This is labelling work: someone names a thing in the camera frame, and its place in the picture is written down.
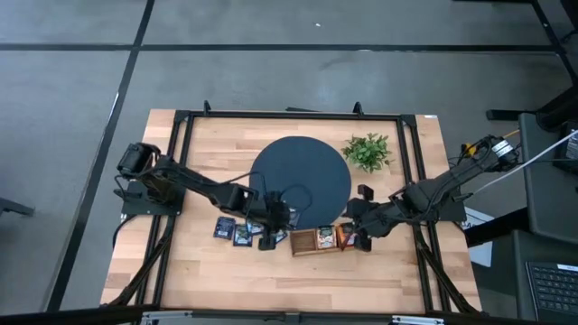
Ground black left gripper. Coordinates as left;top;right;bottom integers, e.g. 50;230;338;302
251;191;294;253

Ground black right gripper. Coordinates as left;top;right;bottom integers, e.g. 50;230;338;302
344;184;403;253

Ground orange peach tea bag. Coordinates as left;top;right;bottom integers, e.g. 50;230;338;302
338;223;358;248

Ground beige fruit tea bag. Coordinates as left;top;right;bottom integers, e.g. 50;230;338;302
316;225;338;251

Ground wooden three-compartment tea box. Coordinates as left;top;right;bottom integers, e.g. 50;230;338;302
290;223;362;257

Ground small green potted plant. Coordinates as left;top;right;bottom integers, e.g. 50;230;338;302
340;132;393;175

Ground round dark woven placemat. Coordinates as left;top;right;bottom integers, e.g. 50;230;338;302
248;135;352;230

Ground silver aluminium extrusion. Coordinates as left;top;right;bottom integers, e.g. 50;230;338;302
390;314;446;325
139;310;194;325

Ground white paper sheet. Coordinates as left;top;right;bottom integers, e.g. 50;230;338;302
462;206;497;268

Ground black desk leg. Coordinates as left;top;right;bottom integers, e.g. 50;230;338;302
463;207;530;248

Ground dark grey desk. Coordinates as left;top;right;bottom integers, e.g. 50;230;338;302
469;228;578;325

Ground dark laptop keyboard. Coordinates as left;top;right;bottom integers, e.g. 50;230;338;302
526;261;578;317

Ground black crossbar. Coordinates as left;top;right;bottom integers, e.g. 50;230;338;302
0;304;578;325

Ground black device on desk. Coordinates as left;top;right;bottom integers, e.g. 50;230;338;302
553;117;578;176

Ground black chair base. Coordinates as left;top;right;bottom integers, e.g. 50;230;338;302
486;85;578;133

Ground dark chair leg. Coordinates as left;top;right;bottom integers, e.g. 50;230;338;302
0;197;36;218

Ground black left camera cable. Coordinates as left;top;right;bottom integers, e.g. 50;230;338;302
211;171;314;214

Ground black aluminium table frame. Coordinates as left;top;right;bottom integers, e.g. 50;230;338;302
101;99;482;317

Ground yellow extension cord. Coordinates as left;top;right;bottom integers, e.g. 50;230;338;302
460;129;520;157

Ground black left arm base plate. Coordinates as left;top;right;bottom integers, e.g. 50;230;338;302
112;180;186;217

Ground black power cable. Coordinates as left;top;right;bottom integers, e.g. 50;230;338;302
111;214;136;250

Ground white grey cable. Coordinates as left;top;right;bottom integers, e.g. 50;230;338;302
452;129;578;203

